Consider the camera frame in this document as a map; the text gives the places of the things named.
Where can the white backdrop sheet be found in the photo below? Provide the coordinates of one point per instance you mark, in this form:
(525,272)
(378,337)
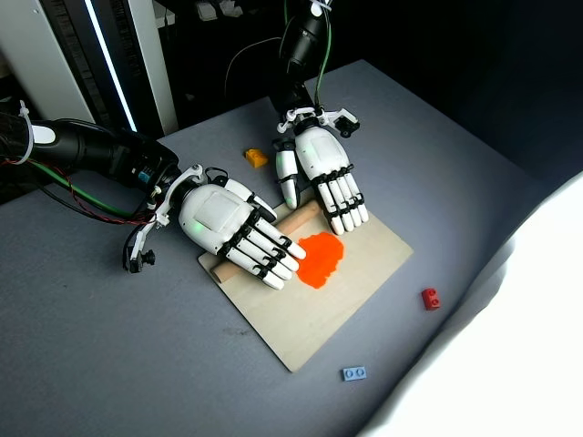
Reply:
(501,318)

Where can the orange play dough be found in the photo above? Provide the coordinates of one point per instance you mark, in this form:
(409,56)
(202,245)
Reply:
(323,259)

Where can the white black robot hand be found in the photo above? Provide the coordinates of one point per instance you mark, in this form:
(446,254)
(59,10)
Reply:
(214,218)
(321,152)

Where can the light wooden board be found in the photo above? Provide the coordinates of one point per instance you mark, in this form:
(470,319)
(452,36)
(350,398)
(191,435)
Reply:
(319,314)

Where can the wooden rolling pin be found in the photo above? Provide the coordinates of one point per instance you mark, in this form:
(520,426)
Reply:
(298,219)

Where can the red toy brick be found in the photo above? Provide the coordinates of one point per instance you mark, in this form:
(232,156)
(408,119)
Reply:
(430,299)

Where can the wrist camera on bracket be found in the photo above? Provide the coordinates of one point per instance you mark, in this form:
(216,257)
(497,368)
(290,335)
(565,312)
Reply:
(347,123)
(139,259)

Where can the blue flat toy brick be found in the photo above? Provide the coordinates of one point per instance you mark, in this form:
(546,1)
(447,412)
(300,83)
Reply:
(354,373)

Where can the yellow toy brick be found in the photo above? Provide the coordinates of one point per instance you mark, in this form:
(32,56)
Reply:
(256,157)

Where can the grey table cloth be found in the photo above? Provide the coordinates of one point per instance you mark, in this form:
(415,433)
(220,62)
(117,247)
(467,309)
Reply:
(114,341)

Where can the white cabinet with light strip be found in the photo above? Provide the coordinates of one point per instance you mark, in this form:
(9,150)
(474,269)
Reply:
(45,54)

